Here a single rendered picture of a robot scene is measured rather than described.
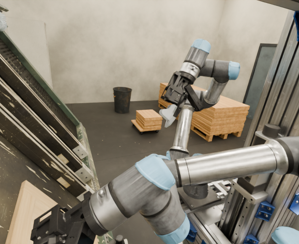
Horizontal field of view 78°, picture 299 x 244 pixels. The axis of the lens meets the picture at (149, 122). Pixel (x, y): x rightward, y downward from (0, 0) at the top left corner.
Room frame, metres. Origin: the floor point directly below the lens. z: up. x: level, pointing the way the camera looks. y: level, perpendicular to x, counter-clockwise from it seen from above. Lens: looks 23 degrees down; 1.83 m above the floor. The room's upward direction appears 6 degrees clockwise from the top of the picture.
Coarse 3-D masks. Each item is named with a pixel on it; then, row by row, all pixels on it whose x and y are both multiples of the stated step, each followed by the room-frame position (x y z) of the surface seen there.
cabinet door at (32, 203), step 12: (24, 192) 0.50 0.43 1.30; (36, 192) 0.55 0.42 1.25; (24, 204) 0.46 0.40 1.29; (36, 204) 0.51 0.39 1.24; (48, 204) 0.55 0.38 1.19; (24, 216) 0.42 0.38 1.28; (36, 216) 0.46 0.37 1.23; (12, 228) 0.37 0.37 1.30; (24, 228) 0.39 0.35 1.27; (12, 240) 0.33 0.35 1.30; (24, 240) 0.36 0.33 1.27; (96, 240) 0.62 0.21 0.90
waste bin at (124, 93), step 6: (114, 90) 4.83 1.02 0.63; (120, 90) 5.22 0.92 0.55; (126, 90) 5.23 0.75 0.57; (114, 96) 4.80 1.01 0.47; (120, 96) 4.77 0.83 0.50; (126, 96) 4.82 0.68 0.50; (114, 102) 4.92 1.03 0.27; (120, 102) 4.79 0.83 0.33; (126, 102) 4.84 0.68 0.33; (120, 108) 4.80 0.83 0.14; (126, 108) 4.87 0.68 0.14
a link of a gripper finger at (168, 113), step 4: (172, 108) 0.66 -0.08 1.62; (176, 108) 0.66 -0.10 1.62; (164, 112) 0.65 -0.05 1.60; (168, 112) 0.66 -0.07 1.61; (172, 112) 0.66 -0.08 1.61; (164, 116) 0.65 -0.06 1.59; (168, 116) 0.65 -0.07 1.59; (172, 116) 0.65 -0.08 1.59; (168, 120) 0.65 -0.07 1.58; (172, 120) 0.65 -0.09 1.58; (168, 124) 0.65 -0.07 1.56
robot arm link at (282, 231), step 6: (276, 228) 0.50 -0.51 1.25; (282, 228) 0.49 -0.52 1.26; (288, 228) 0.50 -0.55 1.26; (276, 234) 0.47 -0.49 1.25; (282, 234) 0.46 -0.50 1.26; (288, 234) 0.47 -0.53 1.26; (294, 234) 0.47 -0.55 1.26; (270, 240) 0.48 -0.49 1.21; (276, 240) 0.46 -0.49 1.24; (282, 240) 0.44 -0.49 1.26; (288, 240) 0.44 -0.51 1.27; (294, 240) 0.44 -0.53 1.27
